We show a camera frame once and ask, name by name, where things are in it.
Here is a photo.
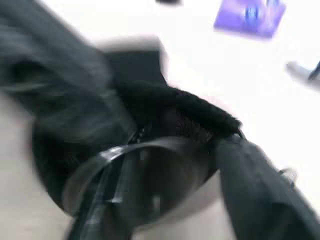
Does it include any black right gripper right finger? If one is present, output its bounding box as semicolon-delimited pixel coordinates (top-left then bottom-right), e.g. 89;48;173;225
215;136;320;240

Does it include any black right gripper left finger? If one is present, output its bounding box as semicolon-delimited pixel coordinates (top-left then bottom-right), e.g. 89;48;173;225
65;149;137;240

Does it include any black drawstring pouch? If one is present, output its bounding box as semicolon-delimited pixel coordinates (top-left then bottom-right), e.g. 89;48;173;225
0;0;244;211

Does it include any purple card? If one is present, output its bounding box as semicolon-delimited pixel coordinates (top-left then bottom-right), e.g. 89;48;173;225
212;0;287;42

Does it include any silver and blue object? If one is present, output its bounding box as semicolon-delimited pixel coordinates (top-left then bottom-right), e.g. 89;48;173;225
285;59;320;87

